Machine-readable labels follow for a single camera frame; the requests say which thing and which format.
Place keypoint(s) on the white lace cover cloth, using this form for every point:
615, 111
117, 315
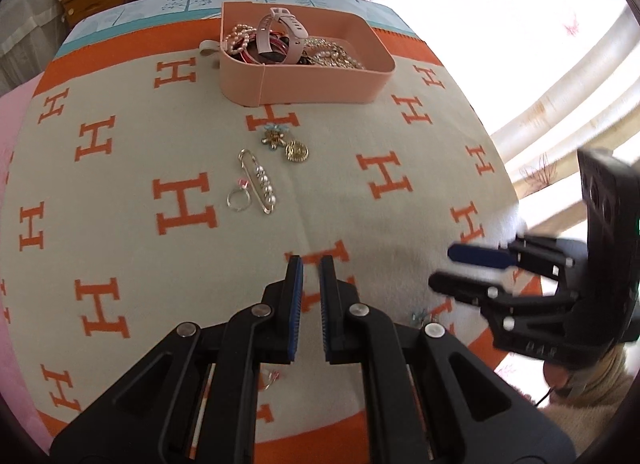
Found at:
25, 8

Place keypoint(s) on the person's right forearm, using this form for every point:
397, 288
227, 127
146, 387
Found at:
597, 404

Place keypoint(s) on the gold flower brooch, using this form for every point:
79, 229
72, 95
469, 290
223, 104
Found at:
274, 136

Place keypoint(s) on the pearl safety pin brooch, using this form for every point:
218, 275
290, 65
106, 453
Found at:
260, 181

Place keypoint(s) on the orange letter print blanket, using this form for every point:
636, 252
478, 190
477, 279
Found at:
150, 244

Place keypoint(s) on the gold medallion charm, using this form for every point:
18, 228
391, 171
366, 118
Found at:
296, 150

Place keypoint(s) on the pink plastic box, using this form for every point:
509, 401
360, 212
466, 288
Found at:
310, 83

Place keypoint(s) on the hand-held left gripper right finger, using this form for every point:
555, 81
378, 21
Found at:
326, 309

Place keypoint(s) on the blue tree print sheet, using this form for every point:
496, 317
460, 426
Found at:
150, 6

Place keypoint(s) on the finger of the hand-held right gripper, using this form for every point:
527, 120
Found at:
477, 256
462, 288

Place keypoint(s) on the pale pink wristwatch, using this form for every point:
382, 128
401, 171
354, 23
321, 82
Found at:
280, 26

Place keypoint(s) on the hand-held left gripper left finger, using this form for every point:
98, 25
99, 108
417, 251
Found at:
296, 309

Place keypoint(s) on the person's right hand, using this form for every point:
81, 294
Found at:
556, 379

